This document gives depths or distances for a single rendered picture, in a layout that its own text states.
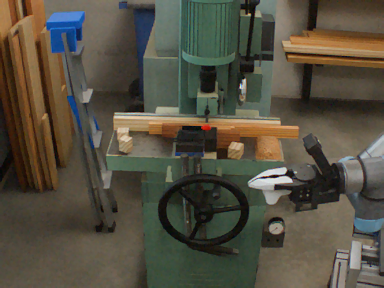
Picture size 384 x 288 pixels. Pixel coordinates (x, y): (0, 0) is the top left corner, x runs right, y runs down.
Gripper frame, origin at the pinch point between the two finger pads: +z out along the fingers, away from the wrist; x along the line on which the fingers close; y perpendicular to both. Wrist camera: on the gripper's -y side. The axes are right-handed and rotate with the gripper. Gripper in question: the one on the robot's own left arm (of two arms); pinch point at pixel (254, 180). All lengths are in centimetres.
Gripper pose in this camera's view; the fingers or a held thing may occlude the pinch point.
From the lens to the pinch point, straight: 116.4
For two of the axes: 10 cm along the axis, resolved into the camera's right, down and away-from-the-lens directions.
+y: 0.4, 8.8, 4.6
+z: -9.9, 0.9, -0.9
